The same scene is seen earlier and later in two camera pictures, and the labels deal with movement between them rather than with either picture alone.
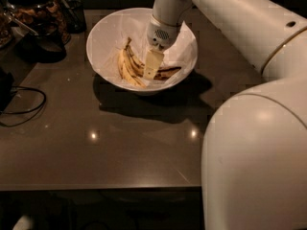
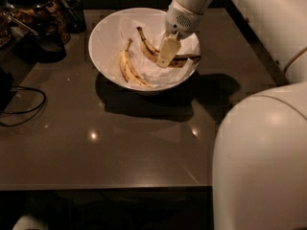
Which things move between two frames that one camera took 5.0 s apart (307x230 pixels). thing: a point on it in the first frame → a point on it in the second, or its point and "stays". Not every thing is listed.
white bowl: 118,45 stays
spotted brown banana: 162,73 → 177,59
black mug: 44,44 stays
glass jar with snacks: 35,10 stays
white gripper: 159,35 → 181,20
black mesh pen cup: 75,13 stays
